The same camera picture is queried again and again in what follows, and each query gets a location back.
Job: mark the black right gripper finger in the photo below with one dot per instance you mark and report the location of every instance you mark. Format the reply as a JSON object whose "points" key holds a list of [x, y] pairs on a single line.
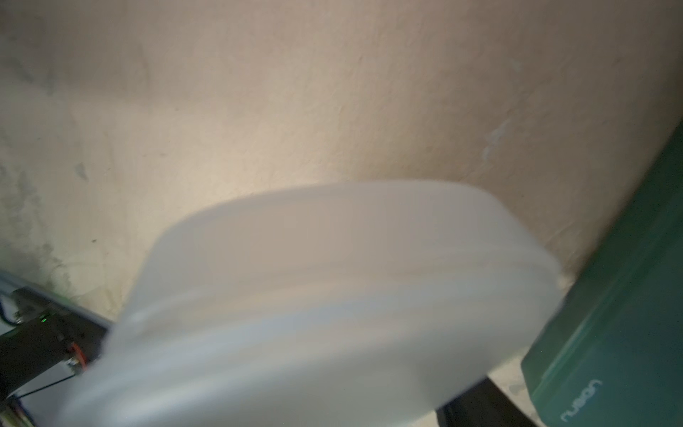
{"points": [[484, 405]]}

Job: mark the dark green pencil case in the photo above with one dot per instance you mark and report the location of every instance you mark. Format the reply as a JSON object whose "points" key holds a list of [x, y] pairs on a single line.
{"points": [[612, 356]]}

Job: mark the translucent white pencil case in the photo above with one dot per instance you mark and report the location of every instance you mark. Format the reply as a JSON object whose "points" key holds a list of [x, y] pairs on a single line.
{"points": [[354, 304]]}

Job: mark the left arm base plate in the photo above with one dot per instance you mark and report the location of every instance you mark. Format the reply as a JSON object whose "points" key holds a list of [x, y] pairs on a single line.
{"points": [[46, 331]]}

